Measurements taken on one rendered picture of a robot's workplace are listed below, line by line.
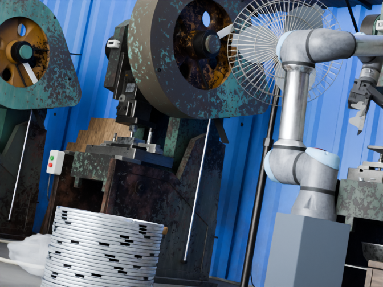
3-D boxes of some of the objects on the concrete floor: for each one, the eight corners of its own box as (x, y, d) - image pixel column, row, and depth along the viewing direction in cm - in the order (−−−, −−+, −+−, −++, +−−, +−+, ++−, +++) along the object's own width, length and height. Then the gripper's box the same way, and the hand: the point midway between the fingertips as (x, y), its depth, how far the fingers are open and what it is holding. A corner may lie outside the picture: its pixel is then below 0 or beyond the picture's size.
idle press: (-69, 233, 457) (-12, -27, 475) (-140, 212, 520) (-88, -16, 539) (102, 251, 573) (143, 42, 591) (27, 233, 636) (65, 45, 655)
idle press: (106, 285, 342) (172, -60, 361) (0, 251, 412) (60, -36, 431) (293, 299, 449) (337, 33, 468) (184, 271, 519) (225, 41, 538)
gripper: (353, 92, 290) (341, 134, 282) (355, 66, 273) (342, 109, 265) (374, 97, 288) (362, 139, 280) (378, 70, 270) (366, 114, 263)
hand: (360, 127), depth 272 cm, fingers open, 14 cm apart
